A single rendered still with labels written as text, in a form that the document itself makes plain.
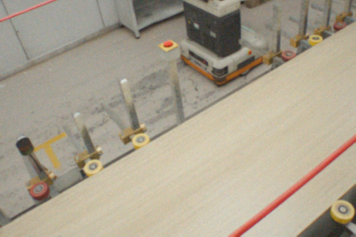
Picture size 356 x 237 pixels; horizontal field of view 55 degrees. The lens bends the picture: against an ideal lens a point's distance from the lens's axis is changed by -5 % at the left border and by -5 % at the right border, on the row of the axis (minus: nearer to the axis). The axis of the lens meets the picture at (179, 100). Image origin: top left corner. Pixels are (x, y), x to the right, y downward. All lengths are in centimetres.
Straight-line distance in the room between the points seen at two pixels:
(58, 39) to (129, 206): 318
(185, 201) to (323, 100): 86
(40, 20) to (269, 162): 328
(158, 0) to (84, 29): 106
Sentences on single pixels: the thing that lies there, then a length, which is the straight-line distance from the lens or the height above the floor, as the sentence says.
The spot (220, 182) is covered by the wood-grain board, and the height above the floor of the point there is 90.
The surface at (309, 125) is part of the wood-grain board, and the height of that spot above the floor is 90.
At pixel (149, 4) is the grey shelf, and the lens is 476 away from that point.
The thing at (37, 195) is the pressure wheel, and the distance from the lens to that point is 164.
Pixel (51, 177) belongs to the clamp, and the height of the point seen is 86.
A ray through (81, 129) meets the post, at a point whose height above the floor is 103.
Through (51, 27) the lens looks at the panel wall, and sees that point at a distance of 431.
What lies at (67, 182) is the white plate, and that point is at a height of 73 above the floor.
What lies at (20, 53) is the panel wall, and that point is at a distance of 433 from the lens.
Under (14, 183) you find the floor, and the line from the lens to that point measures 309.
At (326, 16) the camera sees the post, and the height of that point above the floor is 91.
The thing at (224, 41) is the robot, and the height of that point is 46.
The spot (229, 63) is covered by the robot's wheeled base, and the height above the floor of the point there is 24.
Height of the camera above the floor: 208
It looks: 40 degrees down
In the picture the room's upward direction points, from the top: 9 degrees counter-clockwise
